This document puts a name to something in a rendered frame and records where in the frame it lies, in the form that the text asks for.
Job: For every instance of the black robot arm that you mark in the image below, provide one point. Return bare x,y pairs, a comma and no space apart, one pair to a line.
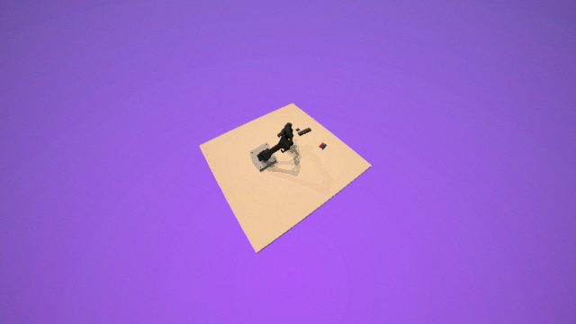
282,144

